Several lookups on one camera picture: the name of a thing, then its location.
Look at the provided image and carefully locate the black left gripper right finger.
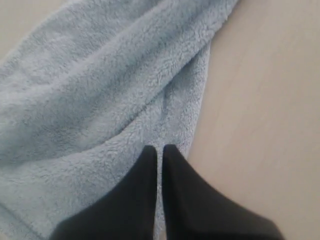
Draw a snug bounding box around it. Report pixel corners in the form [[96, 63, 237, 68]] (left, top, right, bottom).
[[162, 144, 284, 240]]

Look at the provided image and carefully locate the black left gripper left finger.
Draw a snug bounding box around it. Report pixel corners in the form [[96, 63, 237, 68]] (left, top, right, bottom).
[[51, 145, 157, 240]]

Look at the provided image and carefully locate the light blue fluffy towel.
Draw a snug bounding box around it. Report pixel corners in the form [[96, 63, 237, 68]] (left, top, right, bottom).
[[0, 0, 236, 240]]

